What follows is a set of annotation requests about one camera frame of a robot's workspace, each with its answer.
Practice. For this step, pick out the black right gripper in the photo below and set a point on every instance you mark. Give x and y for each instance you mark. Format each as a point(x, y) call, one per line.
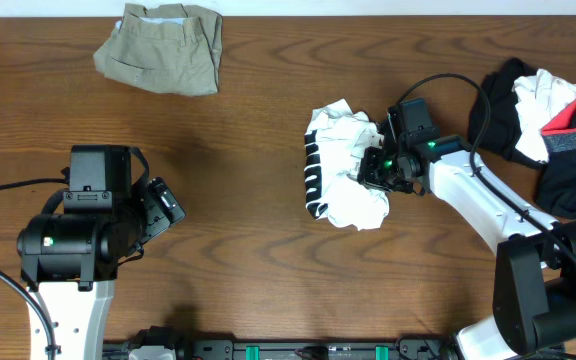
point(369, 173)

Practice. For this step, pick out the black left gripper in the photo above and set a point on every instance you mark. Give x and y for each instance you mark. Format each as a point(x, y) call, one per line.
point(155, 215)

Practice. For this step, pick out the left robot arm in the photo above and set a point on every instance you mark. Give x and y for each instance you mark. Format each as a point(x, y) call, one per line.
point(70, 256)

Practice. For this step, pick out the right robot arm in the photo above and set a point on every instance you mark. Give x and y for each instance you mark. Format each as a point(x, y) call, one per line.
point(534, 297)

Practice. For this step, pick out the folded khaki shorts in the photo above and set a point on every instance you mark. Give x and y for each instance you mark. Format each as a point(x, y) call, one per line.
point(170, 49)

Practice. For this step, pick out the white patterned garment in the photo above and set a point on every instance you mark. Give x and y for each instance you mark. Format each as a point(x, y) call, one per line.
point(541, 97)

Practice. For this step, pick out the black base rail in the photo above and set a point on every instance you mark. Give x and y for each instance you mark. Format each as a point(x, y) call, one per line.
point(167, 343)

